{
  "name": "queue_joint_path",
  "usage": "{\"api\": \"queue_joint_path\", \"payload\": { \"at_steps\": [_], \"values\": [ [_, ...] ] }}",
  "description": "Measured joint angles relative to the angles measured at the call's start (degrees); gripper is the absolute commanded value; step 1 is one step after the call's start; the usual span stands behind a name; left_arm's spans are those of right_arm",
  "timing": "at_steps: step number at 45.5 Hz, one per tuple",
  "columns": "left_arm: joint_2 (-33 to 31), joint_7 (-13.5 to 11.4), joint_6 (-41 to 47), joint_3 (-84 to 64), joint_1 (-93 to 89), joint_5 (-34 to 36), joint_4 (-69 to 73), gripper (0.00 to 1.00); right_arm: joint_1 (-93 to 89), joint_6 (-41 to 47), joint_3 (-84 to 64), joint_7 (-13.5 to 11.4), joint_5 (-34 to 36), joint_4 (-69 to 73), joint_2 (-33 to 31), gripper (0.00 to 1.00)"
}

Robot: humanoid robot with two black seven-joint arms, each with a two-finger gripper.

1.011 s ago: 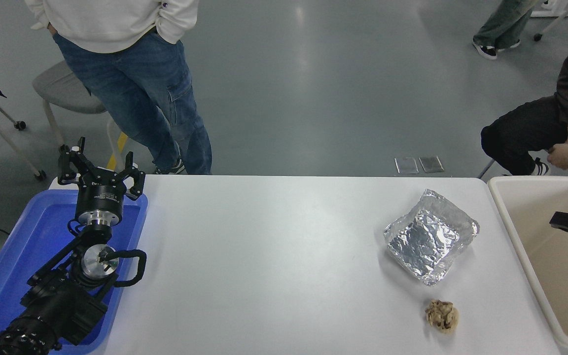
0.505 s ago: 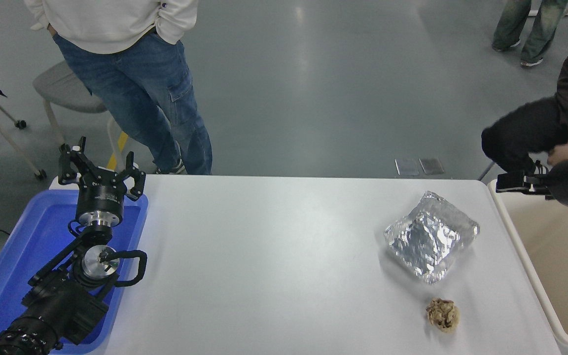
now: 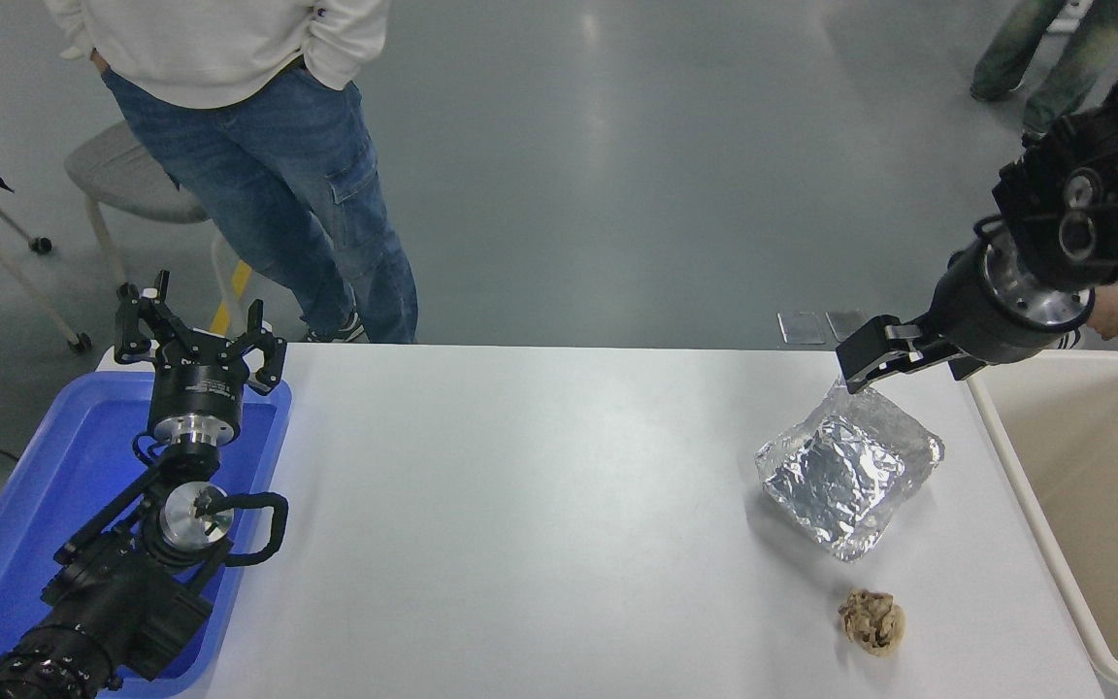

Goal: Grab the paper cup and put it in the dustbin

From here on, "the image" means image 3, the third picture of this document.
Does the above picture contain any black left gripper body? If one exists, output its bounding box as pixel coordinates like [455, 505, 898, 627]
[148, 332, 249, 422]

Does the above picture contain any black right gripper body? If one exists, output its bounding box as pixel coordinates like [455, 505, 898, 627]
[928, 236, 1043, 367]

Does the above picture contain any crumpled silver foil tray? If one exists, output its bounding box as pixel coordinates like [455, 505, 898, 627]
[755, 381, 945, 564]

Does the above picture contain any grey stool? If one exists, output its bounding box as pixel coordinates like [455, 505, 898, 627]
[66, 121, 247, 339]

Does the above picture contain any blue plastic tray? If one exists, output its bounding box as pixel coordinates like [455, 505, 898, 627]
[0, 372, 293, 698]

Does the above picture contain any standing person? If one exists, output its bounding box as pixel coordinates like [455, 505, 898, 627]
[45, 0, 419, 346]

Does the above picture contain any large pale plastic bin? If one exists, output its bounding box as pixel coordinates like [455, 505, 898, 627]
[967, 349, 1118, 690]

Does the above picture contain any crumpled tan paper ball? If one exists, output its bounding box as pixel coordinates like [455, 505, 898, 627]
[838, 589, 906, 659]

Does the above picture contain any walking person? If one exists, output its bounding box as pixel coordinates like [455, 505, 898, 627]
[969, 0, 1118, 137]

